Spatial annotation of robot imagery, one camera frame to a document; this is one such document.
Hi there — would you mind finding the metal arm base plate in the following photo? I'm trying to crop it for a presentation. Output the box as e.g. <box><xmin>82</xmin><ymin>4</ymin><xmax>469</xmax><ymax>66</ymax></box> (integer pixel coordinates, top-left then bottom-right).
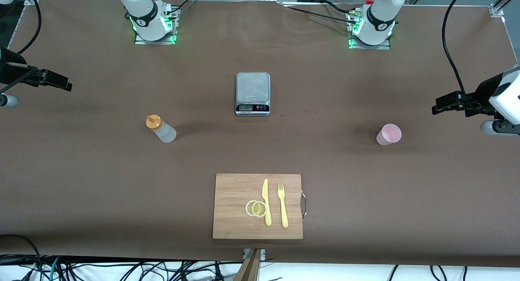
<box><xmin>134</xmin><ymin>7</ymin><xmax>178</xmax><ymax>45</ymax></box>
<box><xmin>348</xmin><ymin>13</ymin><xmax>392</xmax><ymax>50</ymax></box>

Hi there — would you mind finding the translucent sauce bottle orange cap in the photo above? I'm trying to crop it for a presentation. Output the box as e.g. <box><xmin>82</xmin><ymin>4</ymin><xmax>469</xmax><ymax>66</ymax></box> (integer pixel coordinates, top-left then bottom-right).
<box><xmin>146</xmin><ymin>115</ymin><xmax>177</xmax><ymax>144</ymax></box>

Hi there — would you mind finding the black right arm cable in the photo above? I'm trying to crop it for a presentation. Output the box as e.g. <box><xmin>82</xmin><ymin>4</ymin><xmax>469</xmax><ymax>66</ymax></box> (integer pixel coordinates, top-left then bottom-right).
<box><xmin>16</xmin><ymin>0</ymin><xmax>42</xmax><ymax>56</ymax></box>

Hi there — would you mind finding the pink plastic cup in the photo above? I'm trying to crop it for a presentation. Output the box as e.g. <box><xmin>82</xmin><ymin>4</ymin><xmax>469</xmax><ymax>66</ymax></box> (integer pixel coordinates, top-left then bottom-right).
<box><xmin>376</xmin><ymin>123</ymin><xmax>402</xmax><ymax>146</ymax></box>

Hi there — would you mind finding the yellow plastic knife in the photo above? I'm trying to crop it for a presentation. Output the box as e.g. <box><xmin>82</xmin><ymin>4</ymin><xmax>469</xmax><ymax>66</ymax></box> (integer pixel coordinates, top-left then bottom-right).
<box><xmin>262</xmin><ymin>178</ymin><xmax>272</xmax><ymax>227</ymax></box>

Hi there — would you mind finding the black looped floor cable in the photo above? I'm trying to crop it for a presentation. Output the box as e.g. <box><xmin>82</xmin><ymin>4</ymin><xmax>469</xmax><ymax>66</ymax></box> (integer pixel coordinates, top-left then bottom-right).
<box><xmin>0</xmin><ymin>233</ymin><xmax>43</xmax><ymax>281</ymax></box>

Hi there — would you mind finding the black base power cable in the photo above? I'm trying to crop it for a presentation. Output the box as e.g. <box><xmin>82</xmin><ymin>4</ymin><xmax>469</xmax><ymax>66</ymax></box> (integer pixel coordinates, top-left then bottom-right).
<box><xmin>282</xmin><ymin>6</ymin><xmax>359</xmax><ymax>25</ymax></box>
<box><xmin>322</xmin><ymin>0</ymin><xmax>356</xmax><ymax>15</ymax></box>
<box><xmin>160</xmin><ymin>0</ymin><xmax>197</xmax><ymax>19</ymax></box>

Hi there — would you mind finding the yellow plastic fork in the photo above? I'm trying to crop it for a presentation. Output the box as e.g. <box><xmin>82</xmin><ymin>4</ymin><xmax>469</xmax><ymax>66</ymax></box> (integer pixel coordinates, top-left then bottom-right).
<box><xmin>277</xmin><ymin>184</ymin><xmax>289</xmax><ymax>228</ymax></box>

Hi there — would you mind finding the teal floor cable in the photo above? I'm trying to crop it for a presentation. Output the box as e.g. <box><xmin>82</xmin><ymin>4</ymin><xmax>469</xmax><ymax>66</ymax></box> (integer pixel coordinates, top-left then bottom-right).
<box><xmin>48</xmin><ymin>256</ymin><xmax>61</xmax><ymax>281</ymax></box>

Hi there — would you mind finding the upright camera stand post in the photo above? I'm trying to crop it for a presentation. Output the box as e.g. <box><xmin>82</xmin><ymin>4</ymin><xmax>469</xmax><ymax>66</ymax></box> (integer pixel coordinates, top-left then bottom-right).
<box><xmin>234</xmin><ymin>249</ymin><xmax>262</xmax><ymax>281</ymax></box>

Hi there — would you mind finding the silver digital kitchen scale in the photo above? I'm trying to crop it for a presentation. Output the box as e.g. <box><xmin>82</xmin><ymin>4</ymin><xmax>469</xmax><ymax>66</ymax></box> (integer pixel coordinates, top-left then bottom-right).
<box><xmin>235</xmin><ymin>72</ymin><xmax>271</xmax><ymax>116</ymax></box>

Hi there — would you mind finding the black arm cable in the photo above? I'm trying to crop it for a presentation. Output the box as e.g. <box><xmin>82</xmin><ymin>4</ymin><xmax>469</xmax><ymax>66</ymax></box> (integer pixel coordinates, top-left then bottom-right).
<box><xmin>442</xmin><ymin>0</ymin><xmax>472</xmax><ymax>99</ymax></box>
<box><xmin>16</xmin><ymin>0</ymin><xmax>42</xmax><ymax>56</ymax></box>

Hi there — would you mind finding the wooden cutting board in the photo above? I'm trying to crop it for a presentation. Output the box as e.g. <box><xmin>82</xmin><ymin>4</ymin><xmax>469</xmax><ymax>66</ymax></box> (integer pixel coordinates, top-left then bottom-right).
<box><xmin>212</xmin><ymin>173</ymin><xmax>303</xmax><ymax>240</ymax></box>

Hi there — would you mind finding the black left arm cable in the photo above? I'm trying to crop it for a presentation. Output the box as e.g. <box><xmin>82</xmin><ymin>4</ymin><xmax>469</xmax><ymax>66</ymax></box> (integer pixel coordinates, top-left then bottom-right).
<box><xmin>442</xmin><ymin>0</ymin><xmax>472</xmax><ymax>99</ymax></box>

